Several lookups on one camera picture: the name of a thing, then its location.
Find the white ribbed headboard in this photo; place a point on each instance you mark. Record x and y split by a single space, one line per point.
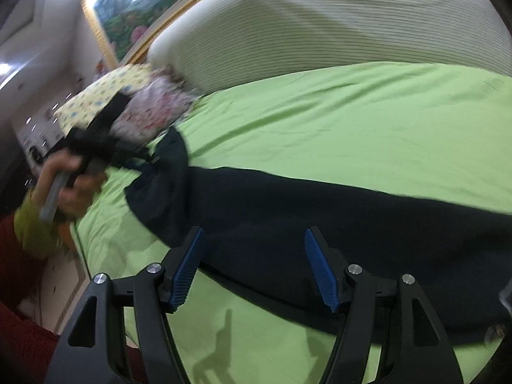
219 44

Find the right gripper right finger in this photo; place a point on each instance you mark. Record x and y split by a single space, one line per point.
415 347

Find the yellow-green sleeve forearm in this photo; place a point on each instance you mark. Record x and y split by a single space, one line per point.
38 239

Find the yellow floral pillow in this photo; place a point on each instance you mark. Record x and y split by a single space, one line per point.
79 110

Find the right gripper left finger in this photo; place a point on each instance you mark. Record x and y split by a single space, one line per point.
93 347

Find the floral pink pillow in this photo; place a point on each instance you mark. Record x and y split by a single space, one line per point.
151 110

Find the green bed sheet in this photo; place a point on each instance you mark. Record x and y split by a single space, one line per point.
422 130

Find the black fleece pants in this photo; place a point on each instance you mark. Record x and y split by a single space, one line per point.
261 233

